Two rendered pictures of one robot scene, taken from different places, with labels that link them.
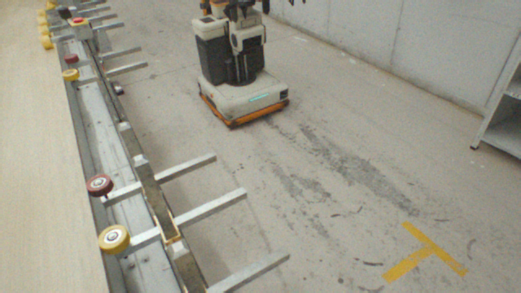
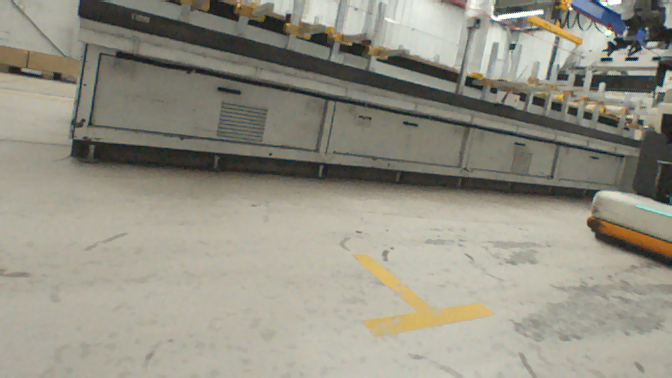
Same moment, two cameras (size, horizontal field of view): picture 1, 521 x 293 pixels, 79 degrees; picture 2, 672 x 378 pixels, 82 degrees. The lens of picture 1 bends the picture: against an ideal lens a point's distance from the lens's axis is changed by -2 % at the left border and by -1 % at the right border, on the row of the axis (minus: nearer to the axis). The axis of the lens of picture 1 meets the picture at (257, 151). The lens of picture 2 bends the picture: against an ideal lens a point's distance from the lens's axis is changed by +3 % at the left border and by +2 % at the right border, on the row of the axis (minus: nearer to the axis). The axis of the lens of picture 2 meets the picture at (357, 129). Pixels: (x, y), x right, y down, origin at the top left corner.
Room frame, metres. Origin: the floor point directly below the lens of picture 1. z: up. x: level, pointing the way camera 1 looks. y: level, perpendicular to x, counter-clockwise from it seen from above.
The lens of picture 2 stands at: (0.59, -1.83, 0.47)
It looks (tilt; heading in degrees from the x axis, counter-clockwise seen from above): 3 degrees down; 85
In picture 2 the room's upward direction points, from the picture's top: 11 degrees clockwise
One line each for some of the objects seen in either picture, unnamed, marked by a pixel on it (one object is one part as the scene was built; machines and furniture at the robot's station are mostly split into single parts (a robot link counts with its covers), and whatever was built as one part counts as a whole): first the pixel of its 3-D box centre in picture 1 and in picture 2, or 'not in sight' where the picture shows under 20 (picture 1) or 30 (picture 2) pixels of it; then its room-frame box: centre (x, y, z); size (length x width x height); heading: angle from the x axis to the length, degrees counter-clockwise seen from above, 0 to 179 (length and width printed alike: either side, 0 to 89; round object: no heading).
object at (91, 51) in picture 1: (104, 82); (465, 61); (1.45, 0.72, 0.93); 0.05 x 0.05 x 0.45; 27
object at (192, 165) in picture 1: (162, 178); (384, 53); (0.85, 0.36, 0.81); 0.43 x 0.03 x 0.04; 117
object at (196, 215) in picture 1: (184, 220); (347, 39); (0.63, 0.25, 0.83); 0.43 x 0.03 x 0.04; 117
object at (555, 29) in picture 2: not in sight; (556, 30); (4.61, 5.24, 2.65); 1.71 x 0.09 x 0.32; 27
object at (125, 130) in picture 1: (146, 180); (375, 43); (0.79, 0.39, 0.87); 0.04 x 0.04 x 0.48; 27
